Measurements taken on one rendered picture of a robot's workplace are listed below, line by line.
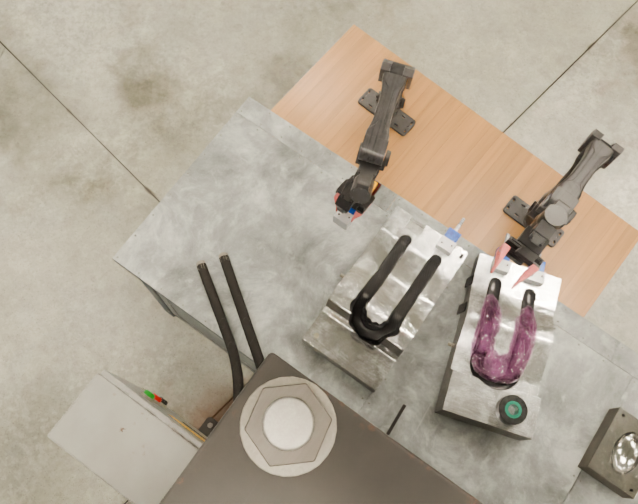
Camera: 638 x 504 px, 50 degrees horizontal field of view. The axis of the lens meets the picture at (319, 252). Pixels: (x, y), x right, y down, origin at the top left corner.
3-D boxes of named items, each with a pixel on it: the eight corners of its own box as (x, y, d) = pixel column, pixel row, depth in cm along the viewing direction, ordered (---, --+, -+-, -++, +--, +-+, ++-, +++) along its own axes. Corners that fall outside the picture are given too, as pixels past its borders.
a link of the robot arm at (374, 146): (386, 164, 179) (419, 56, 181) (354, 155, 180) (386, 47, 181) (383, 173, 192) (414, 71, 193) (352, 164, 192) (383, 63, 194)
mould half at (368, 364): (392, 215, 217) (399, 199, 205) (461, 261, 214) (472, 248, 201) (301, 341, 204) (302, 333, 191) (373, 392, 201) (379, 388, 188)
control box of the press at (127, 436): (201, 409, 275) (111, 354, 134) (262, 455, 271) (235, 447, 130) (166, 456, 269) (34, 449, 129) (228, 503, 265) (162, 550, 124)
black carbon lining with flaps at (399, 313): (401, 233, 208) (406, 223, 199) (445, 263, 206) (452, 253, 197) (337, 324, 199) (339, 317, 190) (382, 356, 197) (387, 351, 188)
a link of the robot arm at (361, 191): (374, 208, 183) (385, 174, 175) (344, 199, 184) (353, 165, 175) (382, 181, 191) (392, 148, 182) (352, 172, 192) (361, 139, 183)
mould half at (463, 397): (475, 257, 214) (485, 247, 204) (555, 283, 213) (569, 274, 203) (434, 412, 200) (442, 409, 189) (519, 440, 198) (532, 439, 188)
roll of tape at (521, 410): (499, 392, 191) (503, 390, 188) (526, 401, 191) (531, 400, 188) (492, 419, 189) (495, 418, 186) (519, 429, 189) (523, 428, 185)
